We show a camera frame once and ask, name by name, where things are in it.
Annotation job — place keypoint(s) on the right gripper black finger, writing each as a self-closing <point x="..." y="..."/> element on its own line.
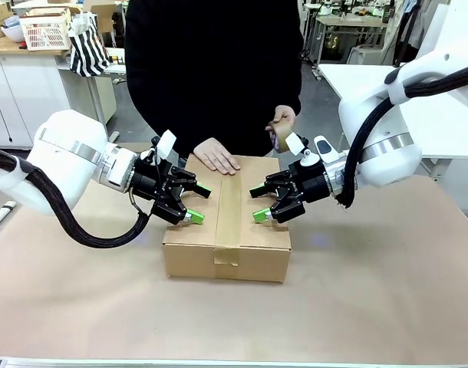
<point x="287" y="211"/>
<point x="278" y="182"/>

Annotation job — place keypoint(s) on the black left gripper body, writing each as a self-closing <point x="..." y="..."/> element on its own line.
<point x="157" y="184"/>

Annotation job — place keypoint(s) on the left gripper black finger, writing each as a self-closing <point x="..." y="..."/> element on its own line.
<point x="176" y="212"/>
<point x="188" y="182"/>

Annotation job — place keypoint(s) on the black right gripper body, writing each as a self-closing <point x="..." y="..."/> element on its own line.
<point x="312" y="184"/>

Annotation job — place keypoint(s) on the brown packing tape roll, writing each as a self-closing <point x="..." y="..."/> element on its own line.
<point x="281" y="138"/>

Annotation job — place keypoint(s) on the brown cardboard shipping box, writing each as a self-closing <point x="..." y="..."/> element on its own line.
<point x="226" y="230"/>

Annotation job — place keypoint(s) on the person's right forearm black sleeve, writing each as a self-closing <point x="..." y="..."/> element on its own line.
<point x="205" y="122"/>

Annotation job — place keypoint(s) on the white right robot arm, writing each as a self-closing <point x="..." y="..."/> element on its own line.
<point x="383" y="111"/>

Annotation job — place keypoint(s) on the person's left forearm black sleeve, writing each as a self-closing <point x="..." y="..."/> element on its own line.
<point x="293" y="84"/>

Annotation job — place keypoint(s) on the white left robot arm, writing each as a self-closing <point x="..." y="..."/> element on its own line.
<point x="65" y="153"/>

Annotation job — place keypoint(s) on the person's right hand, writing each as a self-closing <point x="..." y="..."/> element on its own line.
<point x="216" y="157"/>

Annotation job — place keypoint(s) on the person's left hand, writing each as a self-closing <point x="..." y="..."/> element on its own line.
<point x="285" y="115"/>

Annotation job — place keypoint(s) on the brown packing tape strip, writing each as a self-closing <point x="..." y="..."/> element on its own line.
<point x="228" y="222"/>

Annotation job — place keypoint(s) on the person's torso black sweater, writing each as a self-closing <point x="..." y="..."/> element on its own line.
<point x="211" y="57"/>

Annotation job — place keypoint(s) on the white work table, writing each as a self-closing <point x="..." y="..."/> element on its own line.
<point x="441" y="115"/>

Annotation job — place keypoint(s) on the wooden top white counter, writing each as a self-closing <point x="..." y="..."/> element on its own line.
<point x="38" y="92"/>

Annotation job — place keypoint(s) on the black white striped bag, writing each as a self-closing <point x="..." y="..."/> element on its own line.
<point x="89" y="50"/>

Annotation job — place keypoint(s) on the white tube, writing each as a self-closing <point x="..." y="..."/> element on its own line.
<point x="0" y="216"/>

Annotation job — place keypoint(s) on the background workbench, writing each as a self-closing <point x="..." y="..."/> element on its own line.
<point x="353" y="27"/>

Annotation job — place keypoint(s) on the white red plastic basket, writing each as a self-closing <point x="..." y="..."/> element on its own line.
<point x="46" y="32"/>

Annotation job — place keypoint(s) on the white bowl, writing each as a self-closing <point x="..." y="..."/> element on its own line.
<point x="13" y="33"/>

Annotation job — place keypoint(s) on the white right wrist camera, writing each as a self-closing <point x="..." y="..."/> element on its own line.
<point x="326" y="149"/>

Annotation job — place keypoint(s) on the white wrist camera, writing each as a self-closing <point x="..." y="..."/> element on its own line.
<point x="166" y="143"/>
<point x="326" y="149"/>

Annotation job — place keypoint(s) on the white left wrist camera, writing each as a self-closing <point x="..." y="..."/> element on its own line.
<point x="166" y="143"/>

